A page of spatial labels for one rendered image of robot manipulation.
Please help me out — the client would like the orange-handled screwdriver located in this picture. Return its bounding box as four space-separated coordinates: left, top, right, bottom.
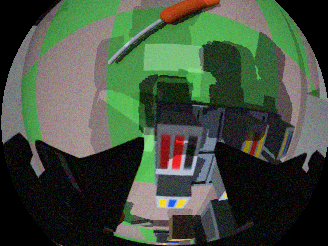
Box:
108 0 220 64

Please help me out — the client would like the brown rectangular block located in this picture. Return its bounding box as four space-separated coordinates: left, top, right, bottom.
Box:
168 215 195 242

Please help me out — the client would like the white rectangular bar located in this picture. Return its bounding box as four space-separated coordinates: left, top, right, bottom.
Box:
131 219 153 227

